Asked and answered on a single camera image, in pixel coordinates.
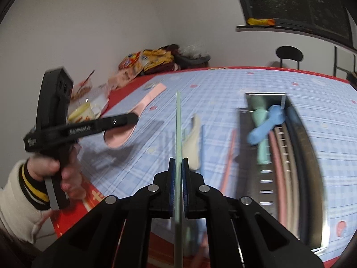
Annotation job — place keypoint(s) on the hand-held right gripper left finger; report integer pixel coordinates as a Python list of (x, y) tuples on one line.
[(172, 189)]

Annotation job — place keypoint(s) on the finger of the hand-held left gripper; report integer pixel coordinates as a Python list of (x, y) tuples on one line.
[(117, 121)]

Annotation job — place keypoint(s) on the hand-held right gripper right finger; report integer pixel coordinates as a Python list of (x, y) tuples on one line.
[(185, 189)]

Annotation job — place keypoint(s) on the pink spoon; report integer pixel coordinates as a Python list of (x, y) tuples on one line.
[(120, 139)]

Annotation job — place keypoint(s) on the green chopstick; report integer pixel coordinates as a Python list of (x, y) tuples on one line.
[(178, 122)]

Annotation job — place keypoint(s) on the stainless steel utensil tray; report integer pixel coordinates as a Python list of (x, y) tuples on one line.
[(265, 180)]

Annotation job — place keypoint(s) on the green spoon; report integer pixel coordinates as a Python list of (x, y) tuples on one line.
[(263, 152)]

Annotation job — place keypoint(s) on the blue spoon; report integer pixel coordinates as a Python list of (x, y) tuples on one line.
[(259, 136)]

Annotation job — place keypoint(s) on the person's left forearm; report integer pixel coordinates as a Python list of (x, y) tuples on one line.
[(14, 206)]

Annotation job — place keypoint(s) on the person's left hand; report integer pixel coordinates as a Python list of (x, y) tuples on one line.
[(44, 167)]

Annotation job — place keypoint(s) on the white spoon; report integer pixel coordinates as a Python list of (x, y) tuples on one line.
[(193, 150)]

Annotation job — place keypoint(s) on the pale plastic packet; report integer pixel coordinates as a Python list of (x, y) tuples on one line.
[(122, 78)]

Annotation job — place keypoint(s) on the thin red stick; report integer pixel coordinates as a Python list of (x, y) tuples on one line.
[(88, 79)]

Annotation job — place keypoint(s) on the orange snack bag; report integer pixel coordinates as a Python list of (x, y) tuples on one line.
[(129, 60)]

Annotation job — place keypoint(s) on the yellow snack bag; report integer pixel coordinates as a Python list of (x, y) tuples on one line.
[(156, 55)]

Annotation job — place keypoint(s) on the blue plaid tablecloth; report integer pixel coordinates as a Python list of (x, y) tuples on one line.
[(217, 103)]

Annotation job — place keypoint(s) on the white plastic bag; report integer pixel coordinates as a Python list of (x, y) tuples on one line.
[(193, 50)]

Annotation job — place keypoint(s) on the black round-back chair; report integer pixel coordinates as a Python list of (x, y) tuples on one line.
[(288, 52)]

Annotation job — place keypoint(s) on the yellow orange packet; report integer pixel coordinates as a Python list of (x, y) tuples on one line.
[(259, 21)]

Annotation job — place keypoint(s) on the black frame chair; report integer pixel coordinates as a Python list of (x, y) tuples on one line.
[(335, 61)]

